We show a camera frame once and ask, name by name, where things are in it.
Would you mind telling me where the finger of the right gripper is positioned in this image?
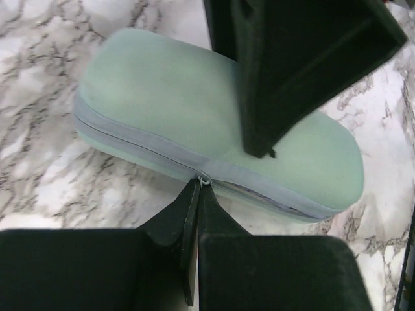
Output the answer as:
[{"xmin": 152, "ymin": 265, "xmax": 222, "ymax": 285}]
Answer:
[{"xmin": 204, "ymin": 0, "xmax": 407, "ymax": 158}]

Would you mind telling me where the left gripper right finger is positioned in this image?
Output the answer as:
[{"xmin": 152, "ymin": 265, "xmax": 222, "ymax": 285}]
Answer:
[{"xmin": 198, "ymin": 186, "xmax": 372, "ymax": 311}]

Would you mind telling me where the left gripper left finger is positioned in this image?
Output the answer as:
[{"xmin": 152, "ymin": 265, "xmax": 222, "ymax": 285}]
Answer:
[{"xmin": 1, "ymin": 179, "xmax": 200, "ymax": 310}]

